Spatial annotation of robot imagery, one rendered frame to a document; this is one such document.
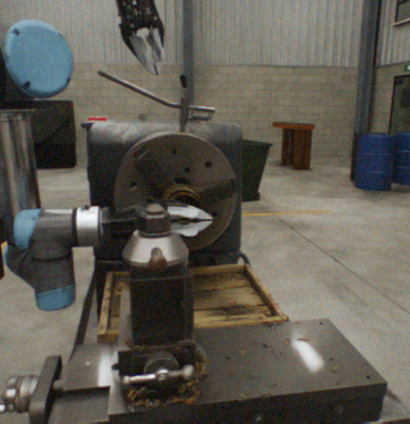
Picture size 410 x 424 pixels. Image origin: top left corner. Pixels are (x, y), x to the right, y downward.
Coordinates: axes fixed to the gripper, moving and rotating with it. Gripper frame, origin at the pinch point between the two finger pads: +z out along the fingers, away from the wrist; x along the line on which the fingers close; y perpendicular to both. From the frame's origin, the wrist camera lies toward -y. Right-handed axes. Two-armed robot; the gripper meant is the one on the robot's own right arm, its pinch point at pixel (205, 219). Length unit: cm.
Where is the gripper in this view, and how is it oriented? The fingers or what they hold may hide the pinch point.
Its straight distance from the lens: 83.7
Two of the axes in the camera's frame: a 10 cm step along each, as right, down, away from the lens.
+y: 1.6, 2.2, -9.6
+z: 9.9, -0.4, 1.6
